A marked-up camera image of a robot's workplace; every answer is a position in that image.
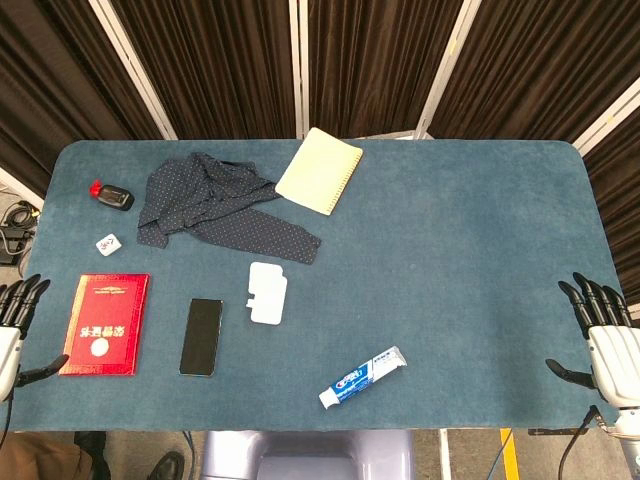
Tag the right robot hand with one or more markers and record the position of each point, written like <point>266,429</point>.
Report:
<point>617,355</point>

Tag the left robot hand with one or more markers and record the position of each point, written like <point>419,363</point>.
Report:
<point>7,345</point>

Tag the black smartphone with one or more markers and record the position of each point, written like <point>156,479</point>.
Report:
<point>201,338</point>

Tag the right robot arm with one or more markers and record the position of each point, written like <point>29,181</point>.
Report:
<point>629,417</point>

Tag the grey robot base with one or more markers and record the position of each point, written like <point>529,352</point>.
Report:
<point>305,456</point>

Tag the white plastic piece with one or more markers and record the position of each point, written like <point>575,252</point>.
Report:
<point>268,293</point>

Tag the red certificate book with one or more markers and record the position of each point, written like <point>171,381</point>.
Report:
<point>106,324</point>

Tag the brown trouser leg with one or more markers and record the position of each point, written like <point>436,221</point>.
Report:
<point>40,457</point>

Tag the white mahjong tile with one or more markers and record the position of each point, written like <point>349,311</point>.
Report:
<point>109,244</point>

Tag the black bottle with red cap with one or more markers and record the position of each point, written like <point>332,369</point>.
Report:
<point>114,195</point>

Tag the black shoe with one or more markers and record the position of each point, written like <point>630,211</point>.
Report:
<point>167,466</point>

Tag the blue table mat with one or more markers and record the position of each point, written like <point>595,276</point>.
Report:
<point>400,280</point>

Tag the navy polka dot shirt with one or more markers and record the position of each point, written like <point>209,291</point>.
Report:
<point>220,207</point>

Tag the blue white toothpaste tube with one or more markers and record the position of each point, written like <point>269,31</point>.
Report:
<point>361,377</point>

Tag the cream spiral notebook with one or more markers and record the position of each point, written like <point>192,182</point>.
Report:
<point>320,170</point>

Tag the dark brown curtain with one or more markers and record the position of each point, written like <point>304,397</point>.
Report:
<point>380,65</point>

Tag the white partition frame post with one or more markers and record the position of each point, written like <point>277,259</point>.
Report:
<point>607,120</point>
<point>300,67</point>
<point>135,70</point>
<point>442,65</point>

